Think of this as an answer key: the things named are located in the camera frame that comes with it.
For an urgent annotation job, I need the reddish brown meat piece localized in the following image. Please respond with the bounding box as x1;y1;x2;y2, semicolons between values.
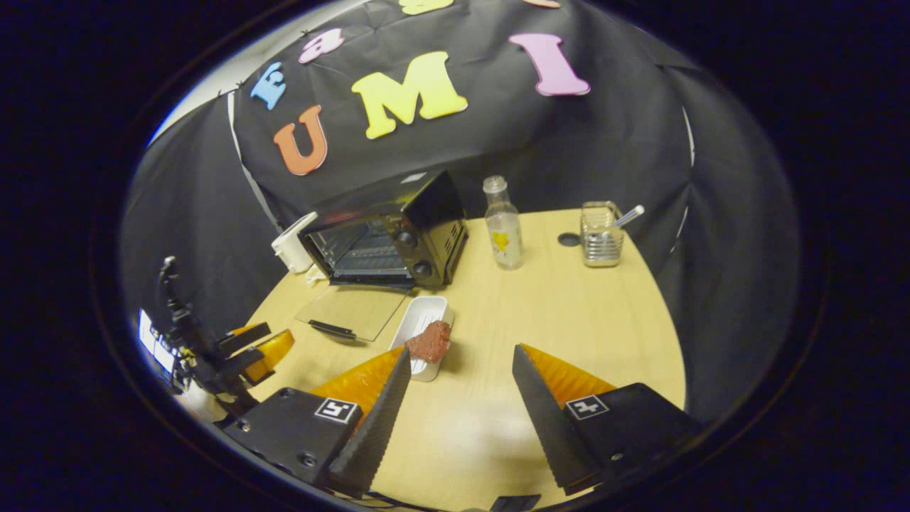
405;320;453;364

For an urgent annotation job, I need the clear glass bottle yellow label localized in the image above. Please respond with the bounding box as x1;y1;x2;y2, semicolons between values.
483;176;525;271

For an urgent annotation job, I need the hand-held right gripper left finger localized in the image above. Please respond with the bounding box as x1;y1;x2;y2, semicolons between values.
237;346;413;498

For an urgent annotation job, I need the metal wire utensil holder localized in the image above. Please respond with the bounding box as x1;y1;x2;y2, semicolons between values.
580;201;626;268

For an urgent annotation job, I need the pale handled utensil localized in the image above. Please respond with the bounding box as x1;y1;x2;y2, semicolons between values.
604;205;646;235

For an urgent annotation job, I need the white rectangular tray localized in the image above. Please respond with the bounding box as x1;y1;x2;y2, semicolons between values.
390;295;455;383

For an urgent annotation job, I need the white toaster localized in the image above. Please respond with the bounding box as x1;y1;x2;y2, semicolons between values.
271;211;319;274

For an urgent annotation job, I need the black electric oven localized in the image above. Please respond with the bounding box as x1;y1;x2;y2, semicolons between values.
294;169;470;343

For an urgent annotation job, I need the computer monitor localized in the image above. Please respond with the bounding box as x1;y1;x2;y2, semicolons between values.
139;309;178;374

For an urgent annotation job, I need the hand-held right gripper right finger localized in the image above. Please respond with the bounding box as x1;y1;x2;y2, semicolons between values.
512;343;706;496

